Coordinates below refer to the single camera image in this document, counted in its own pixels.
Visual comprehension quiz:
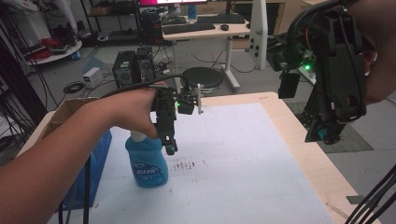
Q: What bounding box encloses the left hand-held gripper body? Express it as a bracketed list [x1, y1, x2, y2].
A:
[150, 83, 205, 127]

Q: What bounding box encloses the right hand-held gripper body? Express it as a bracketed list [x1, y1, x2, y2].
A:
[266, 8, 369, 124]

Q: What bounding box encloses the blue spray bottle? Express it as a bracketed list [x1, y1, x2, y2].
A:
[124, 130, 170, 189]

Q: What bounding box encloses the person's left hand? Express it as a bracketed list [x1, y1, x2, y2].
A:
[103, 81, 169, 140]

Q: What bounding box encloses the person's right hand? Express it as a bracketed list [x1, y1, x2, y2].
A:
[347, 0, 396, 105]

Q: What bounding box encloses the white power strip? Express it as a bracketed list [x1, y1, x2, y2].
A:
[298, 65, 318, 86]

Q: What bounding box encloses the black round stool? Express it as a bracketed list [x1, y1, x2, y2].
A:
[180, 66, 225, 93]

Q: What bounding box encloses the black computer tower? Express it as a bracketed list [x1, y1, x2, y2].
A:
[134, 46, 156, 84]
[111, 49, 136, 90]

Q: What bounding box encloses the white table mat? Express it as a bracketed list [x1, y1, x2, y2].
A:
[47, 102, 338, 224]

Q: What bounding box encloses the grey tape piece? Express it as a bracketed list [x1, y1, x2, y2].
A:
[346, 194, 365, 205]

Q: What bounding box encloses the small white box device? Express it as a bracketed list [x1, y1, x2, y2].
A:
[81, 66, 105, 90]

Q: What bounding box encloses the black desktop computer case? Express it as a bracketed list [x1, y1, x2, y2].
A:
[139, 11, 164, 45]

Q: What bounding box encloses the black keyboard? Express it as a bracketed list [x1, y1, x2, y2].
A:
[196, 13, 247, 25]
[162, 21, 217, 35]

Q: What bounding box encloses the white stand column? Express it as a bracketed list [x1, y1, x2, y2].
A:
[248, 0, 269, 71]

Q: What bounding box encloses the light wooden desk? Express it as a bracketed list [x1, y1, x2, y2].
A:
[161, 13, 252, 93]

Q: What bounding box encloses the blue bottle on desk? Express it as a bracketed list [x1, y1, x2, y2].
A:
[187, 3, 198, 23]

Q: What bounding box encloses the brown cardboard box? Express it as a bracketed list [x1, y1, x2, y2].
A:
[37, 96, 101, 142]

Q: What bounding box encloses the computer monitor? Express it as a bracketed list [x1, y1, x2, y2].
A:
[137, 0, 208, 7]

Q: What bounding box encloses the round white table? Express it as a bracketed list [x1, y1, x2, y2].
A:
[25, 38, 84, 66]

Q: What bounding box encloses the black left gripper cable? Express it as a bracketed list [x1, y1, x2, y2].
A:
[98, 74, 191, 99]

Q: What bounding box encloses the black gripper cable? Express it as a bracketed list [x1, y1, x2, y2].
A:
[285, 0, 345, 64]
[98, 74, 191, 99]

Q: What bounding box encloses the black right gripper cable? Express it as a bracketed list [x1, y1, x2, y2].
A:
[285, 0, 345, 64]

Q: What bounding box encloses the black cable bundle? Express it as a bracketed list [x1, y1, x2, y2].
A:
[345, 163, 396, 224]

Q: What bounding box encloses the coiled black cable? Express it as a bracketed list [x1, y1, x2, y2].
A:
[63, 80, 86, 95]

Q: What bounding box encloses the black hanging cable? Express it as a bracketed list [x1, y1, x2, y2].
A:
[57, 154, 92, 224]

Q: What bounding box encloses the red cable coil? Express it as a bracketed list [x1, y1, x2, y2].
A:
[30, 36, 64, 61]

